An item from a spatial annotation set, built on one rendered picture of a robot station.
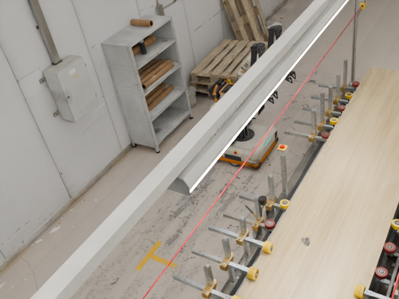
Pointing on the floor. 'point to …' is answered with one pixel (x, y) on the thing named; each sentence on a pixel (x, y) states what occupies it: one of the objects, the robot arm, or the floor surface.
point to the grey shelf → (123, 85)
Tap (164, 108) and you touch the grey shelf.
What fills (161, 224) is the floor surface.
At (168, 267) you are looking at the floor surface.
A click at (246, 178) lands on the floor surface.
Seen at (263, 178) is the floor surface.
